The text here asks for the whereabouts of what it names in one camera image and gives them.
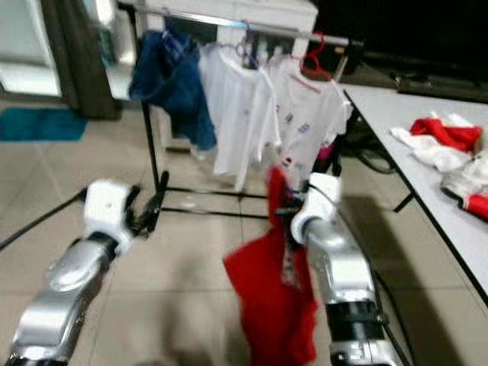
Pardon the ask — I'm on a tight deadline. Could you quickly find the white cabinet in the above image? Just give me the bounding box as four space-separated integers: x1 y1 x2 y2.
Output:
137 0 319 54

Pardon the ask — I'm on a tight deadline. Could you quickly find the red hanger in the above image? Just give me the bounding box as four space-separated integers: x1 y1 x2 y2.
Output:
290 32 336 92

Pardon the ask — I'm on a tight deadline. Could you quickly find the navy blue garment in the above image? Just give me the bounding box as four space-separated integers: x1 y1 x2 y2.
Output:
128 29 218 151

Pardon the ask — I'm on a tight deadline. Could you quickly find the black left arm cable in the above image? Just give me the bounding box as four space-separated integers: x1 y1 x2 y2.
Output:
0 188 90 251

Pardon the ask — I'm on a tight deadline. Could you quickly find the red crumpled garment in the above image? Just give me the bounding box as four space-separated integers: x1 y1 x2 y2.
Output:
410 117 483 153

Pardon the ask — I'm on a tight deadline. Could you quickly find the white table black frame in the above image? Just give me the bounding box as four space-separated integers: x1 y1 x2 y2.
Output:
343 82 488 298

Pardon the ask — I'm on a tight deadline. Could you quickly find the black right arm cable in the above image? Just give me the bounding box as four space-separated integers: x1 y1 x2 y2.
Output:
374 274 418 366

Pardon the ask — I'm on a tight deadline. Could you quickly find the glass door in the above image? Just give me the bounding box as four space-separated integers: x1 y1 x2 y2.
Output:
0 0 58 96

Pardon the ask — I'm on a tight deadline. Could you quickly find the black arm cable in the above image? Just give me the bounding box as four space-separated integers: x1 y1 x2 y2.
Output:
374 274 418 366
0 188 90 251

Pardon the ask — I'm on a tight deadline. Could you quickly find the grey curtain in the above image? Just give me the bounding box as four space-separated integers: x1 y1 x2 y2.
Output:
42 0 123 121

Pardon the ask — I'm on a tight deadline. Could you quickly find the white crumpled t-shirt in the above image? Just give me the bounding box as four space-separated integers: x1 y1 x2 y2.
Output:
441 152 488 201

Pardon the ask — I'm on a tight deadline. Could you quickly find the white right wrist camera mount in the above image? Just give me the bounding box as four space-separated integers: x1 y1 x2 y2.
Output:
290 173 342 243

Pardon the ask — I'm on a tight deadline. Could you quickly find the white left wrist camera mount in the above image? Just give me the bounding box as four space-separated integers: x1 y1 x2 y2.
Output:
84 179 134 254

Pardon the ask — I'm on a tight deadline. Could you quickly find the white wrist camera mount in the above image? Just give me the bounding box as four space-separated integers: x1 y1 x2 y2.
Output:
290 173 342 243
84 179 134 254

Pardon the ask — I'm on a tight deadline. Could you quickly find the metal clothes rack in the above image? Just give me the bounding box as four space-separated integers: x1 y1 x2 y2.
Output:
118 2 416 222

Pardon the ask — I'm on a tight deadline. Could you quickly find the red white-trimmed shirt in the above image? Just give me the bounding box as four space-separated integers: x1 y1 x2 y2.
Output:
464 193 488 222

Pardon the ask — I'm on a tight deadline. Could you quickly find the red polo shirt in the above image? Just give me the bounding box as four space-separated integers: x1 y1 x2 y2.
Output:
223 166 319 366

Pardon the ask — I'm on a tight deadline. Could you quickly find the teal floor mat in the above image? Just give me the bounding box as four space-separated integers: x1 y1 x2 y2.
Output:
0 107 88 142

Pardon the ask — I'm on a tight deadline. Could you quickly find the purple hanger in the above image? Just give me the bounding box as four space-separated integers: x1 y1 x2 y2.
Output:
236 21 264 68

